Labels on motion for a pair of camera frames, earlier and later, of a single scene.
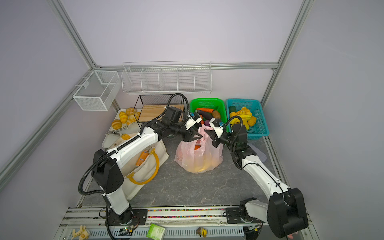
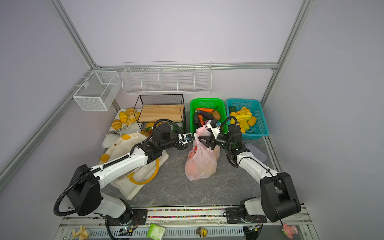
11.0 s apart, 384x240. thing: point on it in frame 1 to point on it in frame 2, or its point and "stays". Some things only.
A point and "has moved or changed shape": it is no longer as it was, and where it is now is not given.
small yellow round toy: (204, 233) stays
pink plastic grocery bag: (208, 157) has moved or changed shape
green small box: (156, 232) stays
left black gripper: (190, 133) to (182, 147)
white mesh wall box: (97, 93) stays
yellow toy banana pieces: (83, 233) stays
